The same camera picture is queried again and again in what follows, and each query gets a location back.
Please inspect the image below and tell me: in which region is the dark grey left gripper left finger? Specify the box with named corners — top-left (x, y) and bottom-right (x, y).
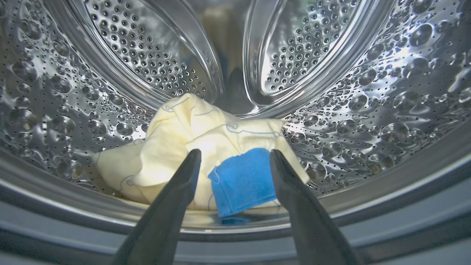
top-left (112, 148), bottom-right (202, 265)

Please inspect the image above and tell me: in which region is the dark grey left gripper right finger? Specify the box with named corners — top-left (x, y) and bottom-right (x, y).
top-left (269, 149), bottom-right (361, 265)

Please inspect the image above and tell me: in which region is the cream garment with blue patch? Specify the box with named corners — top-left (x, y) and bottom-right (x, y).
top-left (132, 93), bottom-right (311, 225)

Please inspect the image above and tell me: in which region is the white front-load washing machine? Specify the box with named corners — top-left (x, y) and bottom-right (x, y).
top-left (0, 0), bottom-right (471, 265)

